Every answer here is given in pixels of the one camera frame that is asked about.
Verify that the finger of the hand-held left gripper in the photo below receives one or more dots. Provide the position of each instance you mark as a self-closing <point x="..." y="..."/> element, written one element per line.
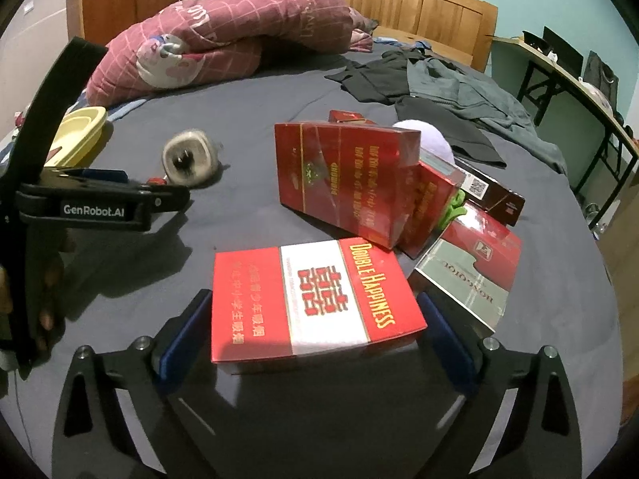
<point x="95" y="175"/>
<point x="169" y="202"/>

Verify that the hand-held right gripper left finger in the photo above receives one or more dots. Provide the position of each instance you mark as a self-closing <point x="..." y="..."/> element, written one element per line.
<point x="183" y="342"/>

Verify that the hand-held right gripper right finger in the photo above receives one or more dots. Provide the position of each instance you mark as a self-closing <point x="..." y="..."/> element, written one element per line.
<point x="448" y="344"/>

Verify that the yellow plastic basin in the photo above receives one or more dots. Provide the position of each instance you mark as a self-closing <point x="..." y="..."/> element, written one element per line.
<point x="80" y="134"/>

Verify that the red and white box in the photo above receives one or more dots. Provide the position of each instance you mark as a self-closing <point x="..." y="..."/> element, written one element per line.
<point x="319" y="299"/>

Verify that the red box with grey label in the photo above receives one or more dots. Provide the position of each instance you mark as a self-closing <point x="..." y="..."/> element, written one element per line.
<point x="429" y="204"/>

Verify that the large glossy red carton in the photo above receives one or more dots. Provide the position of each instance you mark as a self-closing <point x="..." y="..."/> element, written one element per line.
<point x="344" y="179"/>

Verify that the small red box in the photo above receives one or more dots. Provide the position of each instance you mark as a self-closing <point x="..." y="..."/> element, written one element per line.
<point x="349" y="116"/>

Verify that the person's left hand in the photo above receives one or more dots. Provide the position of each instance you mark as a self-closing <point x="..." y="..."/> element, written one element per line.
<point x="49" y="304"/>

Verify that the small red item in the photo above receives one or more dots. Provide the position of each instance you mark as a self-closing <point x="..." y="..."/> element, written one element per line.
<point x="155" y="181"/>

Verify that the silver and red box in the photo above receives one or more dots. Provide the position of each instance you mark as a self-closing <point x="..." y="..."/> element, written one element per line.
<point x="474" y="259"/>

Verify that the green toy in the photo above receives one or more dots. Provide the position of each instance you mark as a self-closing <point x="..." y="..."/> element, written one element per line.
<point x="455" y="209"/>

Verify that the dark brown box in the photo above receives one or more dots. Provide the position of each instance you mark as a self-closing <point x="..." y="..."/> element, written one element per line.
<point x="494" y="197"/>

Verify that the pink checked quilt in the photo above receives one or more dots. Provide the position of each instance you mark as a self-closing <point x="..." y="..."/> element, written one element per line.
<point x="239" y="25"/>

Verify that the black cloth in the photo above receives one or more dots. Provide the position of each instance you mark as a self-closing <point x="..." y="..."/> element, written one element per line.
<point x="459" y="134"/>

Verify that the white round plush ball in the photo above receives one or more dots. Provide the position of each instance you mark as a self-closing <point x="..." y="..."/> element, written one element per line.
<point x="429" y="134"/>

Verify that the black garment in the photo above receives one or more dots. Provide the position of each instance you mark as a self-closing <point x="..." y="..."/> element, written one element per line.
<point x="374" y="77"/>

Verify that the grey-green jacket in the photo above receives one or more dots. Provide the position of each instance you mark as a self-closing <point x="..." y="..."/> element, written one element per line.
<point x="474" y="95"/>

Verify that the wooden desk with black legs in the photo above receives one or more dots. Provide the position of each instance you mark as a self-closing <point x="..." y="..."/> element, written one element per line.
<point x="574" y="80"/>

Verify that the black bag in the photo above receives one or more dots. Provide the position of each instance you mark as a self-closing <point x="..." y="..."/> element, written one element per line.
<point x="601" y="75"/>

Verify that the black monitor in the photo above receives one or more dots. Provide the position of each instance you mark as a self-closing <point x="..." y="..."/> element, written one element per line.
<point x="561" y="50"/>

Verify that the wooden headboard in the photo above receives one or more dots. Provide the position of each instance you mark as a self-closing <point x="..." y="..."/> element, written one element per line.
<point x="429" y="15"/>

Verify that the white wall switch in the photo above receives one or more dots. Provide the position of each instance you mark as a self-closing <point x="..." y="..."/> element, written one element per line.
<point x="28" y="7"/>

